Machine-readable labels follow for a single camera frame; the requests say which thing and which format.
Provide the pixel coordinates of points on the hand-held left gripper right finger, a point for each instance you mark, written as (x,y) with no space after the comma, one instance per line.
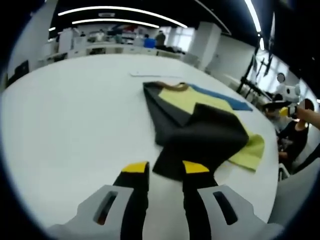
(197,185)

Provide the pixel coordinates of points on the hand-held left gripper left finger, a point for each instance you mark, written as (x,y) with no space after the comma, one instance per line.
(132,190)

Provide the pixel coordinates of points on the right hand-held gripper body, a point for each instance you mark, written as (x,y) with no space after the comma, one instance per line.
(296,91)

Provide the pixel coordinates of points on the yellow blue grey garment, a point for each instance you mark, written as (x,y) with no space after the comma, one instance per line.
(212,132)

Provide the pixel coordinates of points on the black metal stand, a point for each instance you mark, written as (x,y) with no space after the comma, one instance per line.
(250,86)

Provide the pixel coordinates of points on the white ceiling light strip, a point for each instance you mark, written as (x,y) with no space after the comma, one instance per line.
(120,7)
(253,15)
(115,19)

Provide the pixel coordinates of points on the white square pillar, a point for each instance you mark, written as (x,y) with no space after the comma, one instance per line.
(208,45)
(32,42)

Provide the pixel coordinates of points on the white workbench row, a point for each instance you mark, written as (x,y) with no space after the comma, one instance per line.
(112,48)

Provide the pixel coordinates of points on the black box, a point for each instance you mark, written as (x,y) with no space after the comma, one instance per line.
(20,70)

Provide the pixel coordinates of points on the ceiling air vent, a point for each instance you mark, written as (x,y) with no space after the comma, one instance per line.
(107,15)

